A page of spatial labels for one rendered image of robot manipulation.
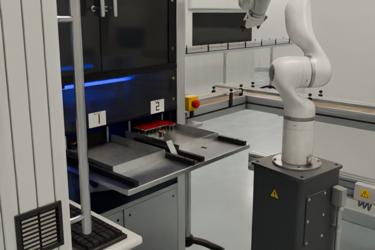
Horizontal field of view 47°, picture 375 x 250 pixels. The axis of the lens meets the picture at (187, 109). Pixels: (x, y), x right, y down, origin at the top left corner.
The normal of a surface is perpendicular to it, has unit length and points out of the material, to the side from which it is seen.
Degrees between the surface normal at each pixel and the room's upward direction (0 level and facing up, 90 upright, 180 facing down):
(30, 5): 90
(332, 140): 90
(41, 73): 90
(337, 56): 90
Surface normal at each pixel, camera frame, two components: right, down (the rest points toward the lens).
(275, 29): -0.67, 0.16
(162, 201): 0.74, 0.15
